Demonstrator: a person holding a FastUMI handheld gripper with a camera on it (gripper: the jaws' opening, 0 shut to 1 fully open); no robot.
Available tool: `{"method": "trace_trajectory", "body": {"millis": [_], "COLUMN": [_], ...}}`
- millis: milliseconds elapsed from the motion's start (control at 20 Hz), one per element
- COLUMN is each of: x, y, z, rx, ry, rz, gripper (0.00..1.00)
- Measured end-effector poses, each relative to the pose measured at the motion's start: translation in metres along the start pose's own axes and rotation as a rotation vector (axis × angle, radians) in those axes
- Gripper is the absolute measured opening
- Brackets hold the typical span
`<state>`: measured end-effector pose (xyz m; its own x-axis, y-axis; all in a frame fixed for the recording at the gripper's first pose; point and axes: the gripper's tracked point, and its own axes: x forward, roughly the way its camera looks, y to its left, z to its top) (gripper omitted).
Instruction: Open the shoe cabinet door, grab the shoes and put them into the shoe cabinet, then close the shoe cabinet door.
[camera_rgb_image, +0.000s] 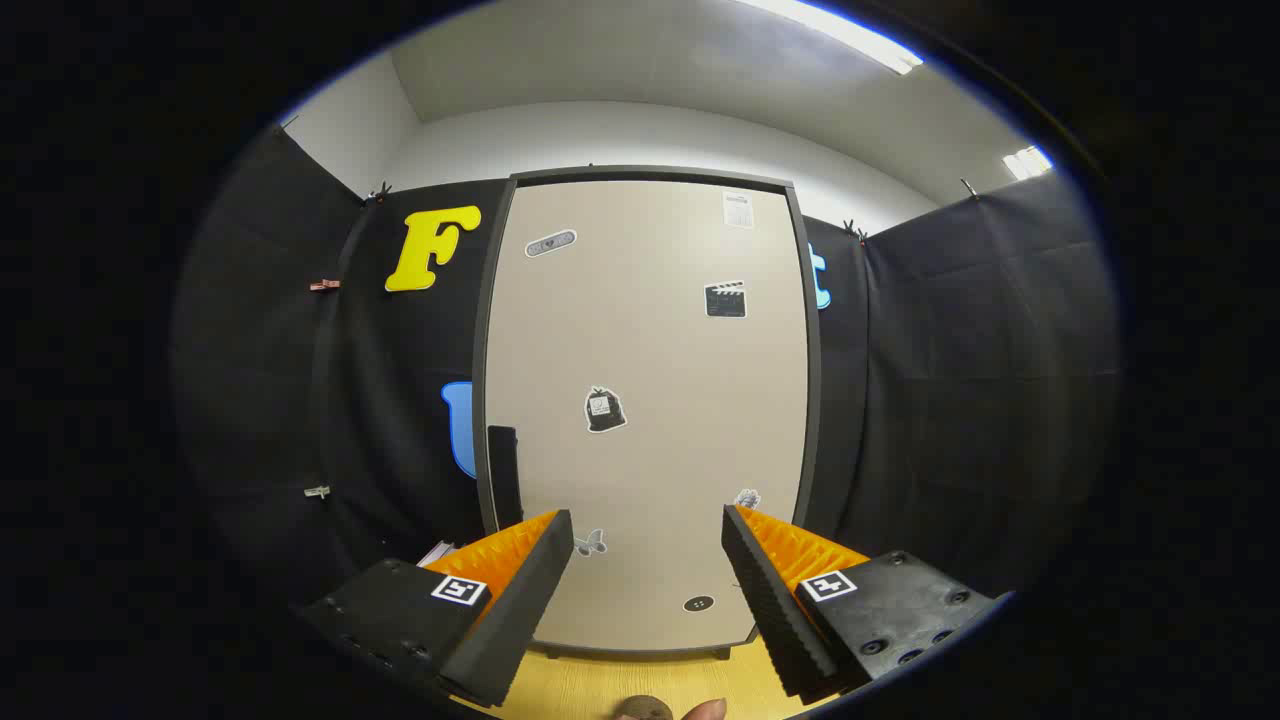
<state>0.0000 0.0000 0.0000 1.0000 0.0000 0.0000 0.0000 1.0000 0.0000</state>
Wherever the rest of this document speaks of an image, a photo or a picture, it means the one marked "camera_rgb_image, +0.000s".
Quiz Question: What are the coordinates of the dark grey shoe cabinet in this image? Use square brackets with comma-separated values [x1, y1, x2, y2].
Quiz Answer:
[473, 163, 824, 663]

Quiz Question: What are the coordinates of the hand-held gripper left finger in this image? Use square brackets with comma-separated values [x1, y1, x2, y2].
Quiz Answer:
[298, 508, 577, 709]

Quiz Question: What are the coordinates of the long ceiling light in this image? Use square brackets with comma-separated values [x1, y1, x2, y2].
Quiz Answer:
[740, 0, 923, 76]

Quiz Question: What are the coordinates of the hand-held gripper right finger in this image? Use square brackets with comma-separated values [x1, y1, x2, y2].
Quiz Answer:
[722, 504, 1001, 701]

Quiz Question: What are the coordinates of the beige shoe cabinet door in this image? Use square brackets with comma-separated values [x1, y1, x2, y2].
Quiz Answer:
[484, 180, 811, 653]

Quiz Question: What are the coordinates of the black backdrop cloth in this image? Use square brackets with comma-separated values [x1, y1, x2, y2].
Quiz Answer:
[170, 125, 1119, 641]

